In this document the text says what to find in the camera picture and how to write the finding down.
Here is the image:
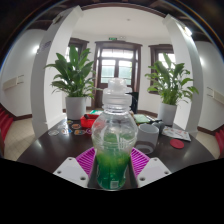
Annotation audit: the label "green flat box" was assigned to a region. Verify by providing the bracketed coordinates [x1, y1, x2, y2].
[89, 109, 104, 116]

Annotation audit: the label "flat round red coaster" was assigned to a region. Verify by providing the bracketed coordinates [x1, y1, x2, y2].
[169, 138, 185, 150]

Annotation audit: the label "grey microphone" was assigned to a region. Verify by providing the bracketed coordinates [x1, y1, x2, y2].
[152, 120, 166, 135]

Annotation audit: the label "red carpeted stairs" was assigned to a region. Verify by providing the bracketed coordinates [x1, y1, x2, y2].
[0, 104, 15, 141]
[214, 128, 224, 158]

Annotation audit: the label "red box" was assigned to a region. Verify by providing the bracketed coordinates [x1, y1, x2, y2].
[79, 113, 100, 129]

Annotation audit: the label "bright pillar lamp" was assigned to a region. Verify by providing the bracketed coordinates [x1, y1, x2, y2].
[183, 26, 193, 37]

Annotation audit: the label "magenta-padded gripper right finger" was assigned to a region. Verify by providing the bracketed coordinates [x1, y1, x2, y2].
[129, 147, 173, 190]

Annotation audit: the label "white wall heater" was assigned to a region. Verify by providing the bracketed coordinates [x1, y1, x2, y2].
[2, 74, 26, 92]
[205, 86, 224, 106]

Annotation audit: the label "leafy plant in white pot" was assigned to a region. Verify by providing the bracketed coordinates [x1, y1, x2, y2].
[144, 52, 200, 127]
[44, 44, 101, 121]

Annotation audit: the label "clear bottle with green drink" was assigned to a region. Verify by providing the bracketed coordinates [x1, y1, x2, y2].
[90, 77, 139, 191]

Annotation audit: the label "dark wooden double door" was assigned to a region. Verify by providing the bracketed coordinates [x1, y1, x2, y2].
[93, 40, 143, 109]

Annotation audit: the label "printed paper leaflet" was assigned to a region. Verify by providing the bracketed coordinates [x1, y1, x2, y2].
[162, 125, 192, 142]

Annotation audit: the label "dark framed window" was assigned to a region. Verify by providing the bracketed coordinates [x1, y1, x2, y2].
[148, 43, 176, 73]
[67, 37, 90, 68]

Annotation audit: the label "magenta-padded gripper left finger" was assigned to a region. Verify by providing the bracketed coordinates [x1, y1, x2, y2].
[53, 147, 98, 190]

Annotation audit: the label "green cloth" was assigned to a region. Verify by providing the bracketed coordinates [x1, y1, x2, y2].
[133, 113, 152, 125]

